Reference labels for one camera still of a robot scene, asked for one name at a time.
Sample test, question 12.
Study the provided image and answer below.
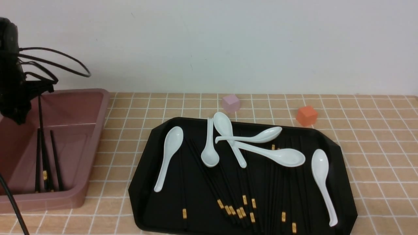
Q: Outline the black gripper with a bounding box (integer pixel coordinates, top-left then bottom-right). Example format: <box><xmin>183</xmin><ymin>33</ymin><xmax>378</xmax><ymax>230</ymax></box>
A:
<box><xmin>0</xmin><ymin>64</ymin><xmax>55</xmax><ymax>125</ymax></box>

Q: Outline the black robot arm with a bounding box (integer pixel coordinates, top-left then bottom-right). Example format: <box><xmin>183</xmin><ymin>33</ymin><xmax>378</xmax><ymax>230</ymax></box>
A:
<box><xmin>0</xmin><ymin>18</ymin><xmax>58</xmax><ymax>125</ymax></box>

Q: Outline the brown plastic bin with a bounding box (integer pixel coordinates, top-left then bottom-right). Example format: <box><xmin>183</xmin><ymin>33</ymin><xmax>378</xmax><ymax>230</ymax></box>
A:
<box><xmin>0</xmin><ymin>89</ymin><xmax>110</xmax><ymax>212</ymax></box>

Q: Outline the white ceramic spoon far left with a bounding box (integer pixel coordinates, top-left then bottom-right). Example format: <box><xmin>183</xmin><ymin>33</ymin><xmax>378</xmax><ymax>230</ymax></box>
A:
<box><xmin>154</xmin><ymin>126</ymin><xmax>184</xmax><ymax>193</ymax></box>

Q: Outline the white ceramic spoon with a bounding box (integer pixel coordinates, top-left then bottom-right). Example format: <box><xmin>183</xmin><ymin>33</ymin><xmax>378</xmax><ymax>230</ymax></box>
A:
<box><xmin>215</xmin><ymin>127</ymin><xmax>283</xmax><ymax>143</ymax></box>
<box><xmin>154</xmin><ymin>126</ymin><xmax>184</xmax><ymax>193</ymax></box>
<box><xmin>201</xmin><ymin>118</ymin><xmax>219</xmax><ymax>167</ymax></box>
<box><xmin>213</xmin><ymin>112</ymin><xmax>247</xmax><ymax>168</ymax></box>
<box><xmin>235</xmin><ymin>141</ymin><xmax>306</xmax><ymax>167</ymax></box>
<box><xmin>312</xmin><ymin>149</ymin><xmax>338</xmax><ymax>227</ymax></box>

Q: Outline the black plastic tray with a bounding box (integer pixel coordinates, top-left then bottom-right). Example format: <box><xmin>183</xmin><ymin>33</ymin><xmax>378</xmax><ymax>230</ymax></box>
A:
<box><xmin>128</xmin><ymin>117</ymin><xmax>357</xmax><ymax>235</ymax></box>

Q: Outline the white ceramic spoon centre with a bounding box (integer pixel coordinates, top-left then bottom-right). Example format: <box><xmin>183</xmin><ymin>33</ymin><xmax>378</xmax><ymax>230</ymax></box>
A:
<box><xmin>213</xmin><ymin>112</ymin><xmax>247</xmax><ymax>168</ymax></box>

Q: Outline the pink cube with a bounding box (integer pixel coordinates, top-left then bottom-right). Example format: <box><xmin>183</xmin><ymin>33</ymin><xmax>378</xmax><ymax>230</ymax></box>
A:
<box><xmin>221</xmin><ymin>94</ymin><xmax>241</xmax><ymax>113</ymax></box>

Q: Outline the white ceramic spoon upper right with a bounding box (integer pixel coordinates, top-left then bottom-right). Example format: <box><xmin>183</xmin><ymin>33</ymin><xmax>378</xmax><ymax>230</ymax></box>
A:
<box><xmin>215</xmin><ymin>127</ymin><xmax>283</xmax><ymax>143</ymax></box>

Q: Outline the black chopstick gold band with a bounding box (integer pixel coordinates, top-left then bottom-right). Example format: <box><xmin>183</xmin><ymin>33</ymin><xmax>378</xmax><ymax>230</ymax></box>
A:
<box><xmin>246</xmin><ymin>160</ymin><xmax>258</xmax><ymax>231</ymax></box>
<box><xmin>289</xmin><ymin>140</ymin><xmax>297</xmax><ymax>234</ymax></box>
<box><xmin>279</xmin><ymin>144</ymin><xmax>288</xmax><ymax>229</ymax></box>
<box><xmin>236</xmin><ymin>163</ymin><xmax>249</xmax><ymax>222</ymax></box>

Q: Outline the black chopstick gold band centre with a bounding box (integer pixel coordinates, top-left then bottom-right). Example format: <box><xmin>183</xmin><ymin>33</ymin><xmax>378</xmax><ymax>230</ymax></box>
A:
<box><xmin>246</xmin><ymin>160</ymin><xmax>258</xmax><ymax>231</ymax></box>

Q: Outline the white ceramic spoon lower middle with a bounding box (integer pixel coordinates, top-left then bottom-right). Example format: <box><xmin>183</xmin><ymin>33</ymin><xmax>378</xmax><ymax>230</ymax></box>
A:
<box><xmin>235</xmin><ymin>141</ymin><xmax>306</xmax><ymax>167</ymax></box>

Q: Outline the orange cube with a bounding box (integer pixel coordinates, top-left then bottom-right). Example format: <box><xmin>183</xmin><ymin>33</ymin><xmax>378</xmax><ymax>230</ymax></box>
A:
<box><xmin>296</xmin><ymin>105</ymin><xmax>318</xmax><ymax>127</ymax></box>

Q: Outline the black chopstick gold band far right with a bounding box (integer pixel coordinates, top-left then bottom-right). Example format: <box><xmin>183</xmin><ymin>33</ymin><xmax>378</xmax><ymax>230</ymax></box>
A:
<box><xmin>289</xmin><ymin>140</ymin><xmax>297</xmax><ymax>234</ymax></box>

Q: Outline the white ceramic spoon far right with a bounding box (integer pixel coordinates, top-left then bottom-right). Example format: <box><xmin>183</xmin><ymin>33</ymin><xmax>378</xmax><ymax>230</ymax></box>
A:
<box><xmin>312</xmin><ymin>149</ymin><xmax>338</xmax><ymax>227</ymax></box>

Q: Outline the black cable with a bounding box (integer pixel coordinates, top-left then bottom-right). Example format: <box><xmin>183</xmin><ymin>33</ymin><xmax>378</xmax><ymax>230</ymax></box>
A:
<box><xmin>0</xmin><ymin>47</ymin><xmax>92</xmax><ymax>235</ymax></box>

